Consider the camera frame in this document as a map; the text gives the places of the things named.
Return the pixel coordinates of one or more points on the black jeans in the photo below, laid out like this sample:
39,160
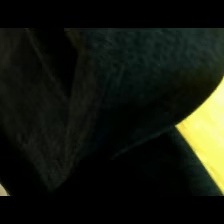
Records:
133,83

